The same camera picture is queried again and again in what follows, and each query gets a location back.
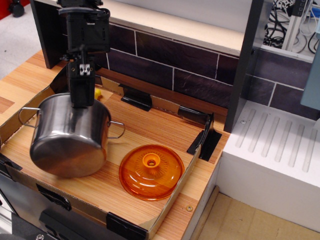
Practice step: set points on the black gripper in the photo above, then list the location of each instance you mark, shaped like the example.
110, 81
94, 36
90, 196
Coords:
88, 31

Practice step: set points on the stainless steel pot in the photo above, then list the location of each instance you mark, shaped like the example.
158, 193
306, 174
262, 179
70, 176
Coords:
69, 142

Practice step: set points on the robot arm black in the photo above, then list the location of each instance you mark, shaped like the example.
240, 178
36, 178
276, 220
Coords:
94, 4

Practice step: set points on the cardboard fence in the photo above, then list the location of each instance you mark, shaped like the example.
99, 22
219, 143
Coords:
96, 207

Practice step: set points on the yellow plastic banana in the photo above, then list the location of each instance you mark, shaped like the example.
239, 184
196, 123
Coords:
97, 94

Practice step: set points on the black chair caster wheel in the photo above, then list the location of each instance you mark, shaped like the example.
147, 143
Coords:
16, 8

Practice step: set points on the wooden shelf with dark posts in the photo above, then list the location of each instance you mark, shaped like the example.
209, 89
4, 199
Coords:
202, 66

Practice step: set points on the orange glass lid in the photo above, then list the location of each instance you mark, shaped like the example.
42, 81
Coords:
151, 172

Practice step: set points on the brass screw grommet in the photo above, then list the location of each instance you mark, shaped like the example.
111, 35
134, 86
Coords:
189, 208

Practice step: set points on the white drainboard sink unit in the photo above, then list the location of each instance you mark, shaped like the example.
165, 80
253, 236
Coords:
271, 162

